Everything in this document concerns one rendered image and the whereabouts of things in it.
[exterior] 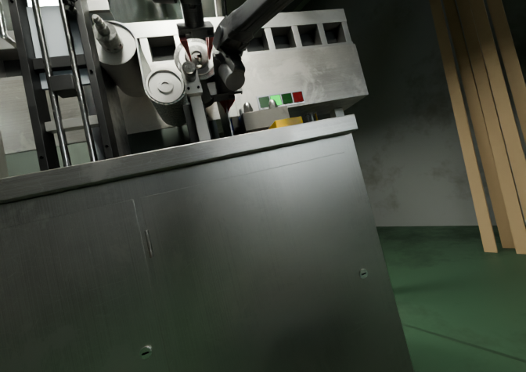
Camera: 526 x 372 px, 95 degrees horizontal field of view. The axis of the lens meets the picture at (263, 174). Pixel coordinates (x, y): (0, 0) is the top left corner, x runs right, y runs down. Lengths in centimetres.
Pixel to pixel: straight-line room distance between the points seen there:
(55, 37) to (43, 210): 49
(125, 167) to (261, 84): 89
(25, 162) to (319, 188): 116
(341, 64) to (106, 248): 135
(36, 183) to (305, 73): 118
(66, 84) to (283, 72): 92
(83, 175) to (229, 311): 39
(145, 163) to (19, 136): 90
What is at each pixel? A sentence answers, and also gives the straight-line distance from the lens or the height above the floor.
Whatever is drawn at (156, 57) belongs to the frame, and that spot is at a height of 152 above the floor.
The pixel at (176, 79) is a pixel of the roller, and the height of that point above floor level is 119.
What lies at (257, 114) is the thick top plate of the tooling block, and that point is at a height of 102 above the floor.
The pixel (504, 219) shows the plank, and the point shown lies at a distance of 232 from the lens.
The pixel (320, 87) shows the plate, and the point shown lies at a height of 122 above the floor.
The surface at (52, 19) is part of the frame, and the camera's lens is 95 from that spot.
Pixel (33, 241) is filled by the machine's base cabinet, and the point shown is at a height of 78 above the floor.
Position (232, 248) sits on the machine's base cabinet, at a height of 66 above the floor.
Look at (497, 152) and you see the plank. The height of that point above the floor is 64.
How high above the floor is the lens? 78
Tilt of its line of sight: 3 degrees up
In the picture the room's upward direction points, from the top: 14 degrees counter-clockwise
